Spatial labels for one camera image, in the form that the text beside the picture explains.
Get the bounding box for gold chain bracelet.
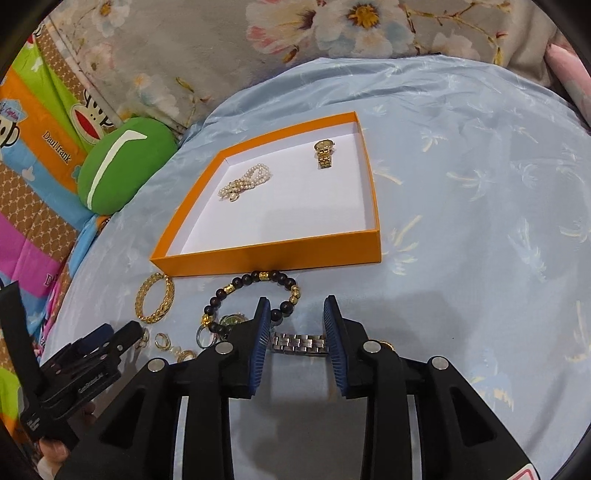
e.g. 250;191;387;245
135;272;176;326

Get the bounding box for person's left hand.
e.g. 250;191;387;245
37;438;70;480

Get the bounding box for colourful cartoon blanket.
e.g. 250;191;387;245
0;23;125;439

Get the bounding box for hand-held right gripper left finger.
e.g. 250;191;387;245
60;296;271;480

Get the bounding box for grey floral blanket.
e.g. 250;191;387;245
46;0;591;134

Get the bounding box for dark bead bracelet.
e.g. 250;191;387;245
201;271;301;334

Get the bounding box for gold wristwatch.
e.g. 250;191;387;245
314;139;335;169

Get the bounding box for silver wristwatch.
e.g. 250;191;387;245
217;313;329;355

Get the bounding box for green round pillow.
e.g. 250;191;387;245
77;117;178;215

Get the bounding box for pink plush pillow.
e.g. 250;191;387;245
545;44;591;130

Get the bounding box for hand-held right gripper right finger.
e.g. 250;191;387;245
322;295;532;480

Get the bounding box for orange cardboard box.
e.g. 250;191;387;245
150;112;383;278

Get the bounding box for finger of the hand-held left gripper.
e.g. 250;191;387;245
81;320;144;370
69;324;114;358

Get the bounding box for pearl bracelet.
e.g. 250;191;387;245
218;162;273;203

